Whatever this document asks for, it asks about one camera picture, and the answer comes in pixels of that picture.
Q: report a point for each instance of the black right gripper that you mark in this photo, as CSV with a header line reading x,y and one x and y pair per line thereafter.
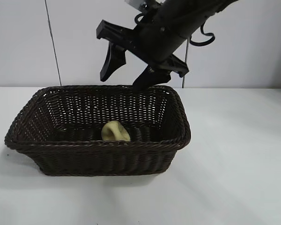
x,y
159,42

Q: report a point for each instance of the pale yellow egg yolk pastry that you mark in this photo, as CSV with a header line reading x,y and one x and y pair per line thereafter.
x,y
112,134

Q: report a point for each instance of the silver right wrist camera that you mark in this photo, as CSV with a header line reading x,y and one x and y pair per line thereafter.
x,y
135,3

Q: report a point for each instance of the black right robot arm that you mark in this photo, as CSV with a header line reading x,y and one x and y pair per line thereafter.
x,y
189,11

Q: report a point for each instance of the dark brown wicker basket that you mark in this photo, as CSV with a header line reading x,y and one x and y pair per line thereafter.
x,y
96,157

